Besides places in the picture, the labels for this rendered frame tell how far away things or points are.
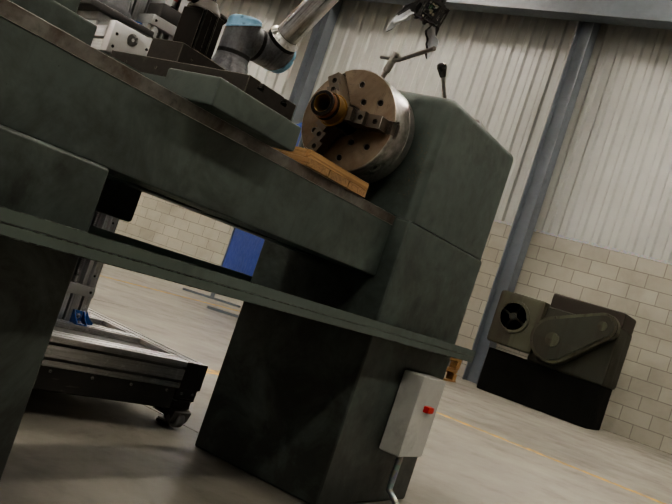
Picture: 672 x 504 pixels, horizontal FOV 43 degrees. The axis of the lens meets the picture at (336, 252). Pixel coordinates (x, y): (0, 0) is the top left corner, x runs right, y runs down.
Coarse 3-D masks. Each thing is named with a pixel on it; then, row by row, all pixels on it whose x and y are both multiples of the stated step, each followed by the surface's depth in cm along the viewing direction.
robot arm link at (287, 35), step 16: (304, 0) 284; (320, 0) 280; (336, 0) 281; (288, 16) 289; (304, 16) 284; (320, 16) 285; (272, 32) 290; (288, 32) 288; (304, 32) 289; (272, 48) 291; (288, 48) 291; (272, 64) 295; (288, 64) 297
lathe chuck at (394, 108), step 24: (360, 72) 246; (312, 96) 253; (360, 96) 244; (384, 96) 240; (312, 120) 251; (408, 120) 244; (336, 144) 245; (360, 144) 241; (384, 144) 237; (360, 168) 240; (384, 168) 244
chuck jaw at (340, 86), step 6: (330, 78) 246; (336, 78) 245; (342, 78) 246; (330, 84) 245; (336, 84) 242; (342, 84) 244; (330, 90) 242; (336, 90) 239; (342, 90) 243; (342, 96) 242; (348, 96) 246; (348, 102) 244
